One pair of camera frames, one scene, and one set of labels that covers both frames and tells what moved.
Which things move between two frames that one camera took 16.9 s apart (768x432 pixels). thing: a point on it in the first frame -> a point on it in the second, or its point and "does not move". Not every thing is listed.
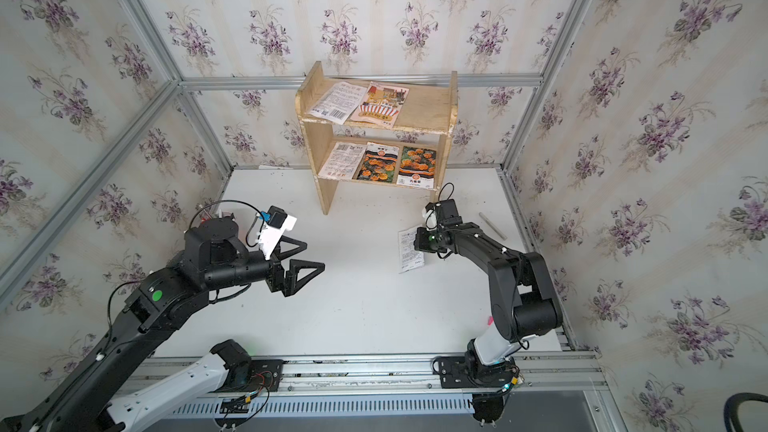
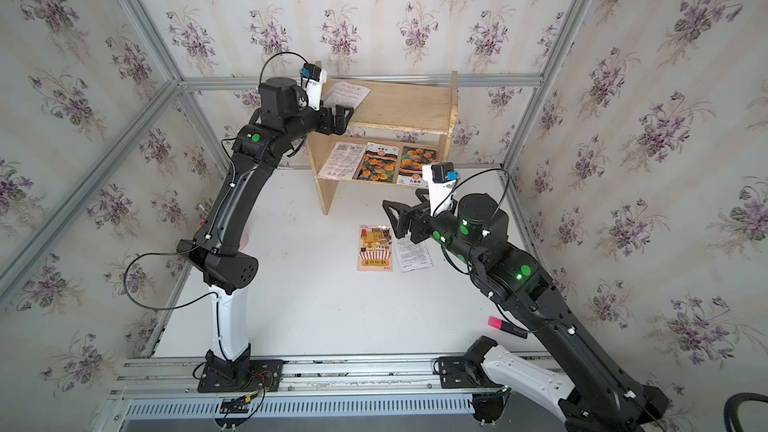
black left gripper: [286, 283] -> [326, 127]
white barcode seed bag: [338, 103] does not move
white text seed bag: [408, 257] does not move
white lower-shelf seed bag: [343, 161] does not move
